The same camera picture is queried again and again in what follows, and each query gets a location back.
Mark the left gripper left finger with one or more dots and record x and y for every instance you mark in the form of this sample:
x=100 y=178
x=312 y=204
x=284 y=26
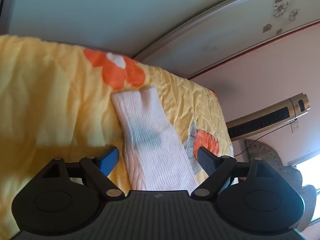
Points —
x=96 y=171

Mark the pink knitted small garment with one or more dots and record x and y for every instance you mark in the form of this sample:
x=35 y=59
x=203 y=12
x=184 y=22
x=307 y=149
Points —
x=155 y=158

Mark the bright window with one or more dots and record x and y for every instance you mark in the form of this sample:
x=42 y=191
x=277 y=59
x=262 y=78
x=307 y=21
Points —
x=308 y=166

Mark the grey padded headboard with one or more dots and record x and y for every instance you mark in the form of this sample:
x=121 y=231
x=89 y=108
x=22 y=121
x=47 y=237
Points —
x=292 y=175

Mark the gold tower fan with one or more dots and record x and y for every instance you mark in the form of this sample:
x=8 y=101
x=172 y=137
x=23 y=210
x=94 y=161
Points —
x=269 y=117

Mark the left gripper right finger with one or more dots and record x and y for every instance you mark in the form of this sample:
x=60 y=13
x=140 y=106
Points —
x=218 y=169

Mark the white wall socket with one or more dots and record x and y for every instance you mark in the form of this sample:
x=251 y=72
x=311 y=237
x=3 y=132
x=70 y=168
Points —
x=295 y=126

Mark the yellow floral quilt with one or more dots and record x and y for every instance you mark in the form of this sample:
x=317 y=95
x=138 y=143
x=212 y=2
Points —
x=56 y=103

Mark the white floral wardrobe door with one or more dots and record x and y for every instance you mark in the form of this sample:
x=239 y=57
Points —
x=225 y=31

